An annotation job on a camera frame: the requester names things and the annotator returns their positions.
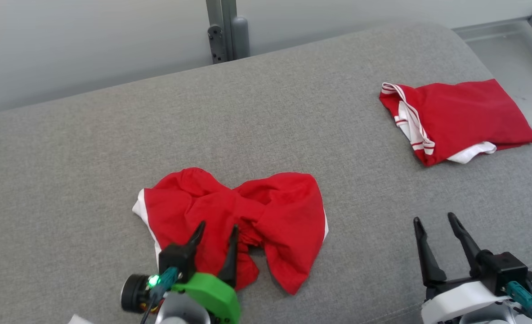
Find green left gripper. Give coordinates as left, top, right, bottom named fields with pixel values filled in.
left=171, top=220, right=241, bottom=324

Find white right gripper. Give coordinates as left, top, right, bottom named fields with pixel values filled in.
left=413, top=212, right=514, bottom=324

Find red shorts with white trim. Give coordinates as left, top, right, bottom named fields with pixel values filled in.
left=132, top=167, right=329, bottom=296

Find red jersey with white sleeves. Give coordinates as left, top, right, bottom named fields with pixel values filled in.
left=379, top=79, right=532, bottom=167

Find left black cable teal plug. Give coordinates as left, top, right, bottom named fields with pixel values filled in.
left=139, top=266, right=179, bottom=324

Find black cable teal plug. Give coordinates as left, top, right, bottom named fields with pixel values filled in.
left=505, top=281, right=532, bottom=322
left=139, top=266, right=179, bottom=324

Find right black cable teal plug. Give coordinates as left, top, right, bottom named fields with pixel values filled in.
left=505, top=281, right=532, bottom=322

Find grey metal wall post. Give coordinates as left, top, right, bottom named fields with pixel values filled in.
left=206, top=0, right=251, bottom=65

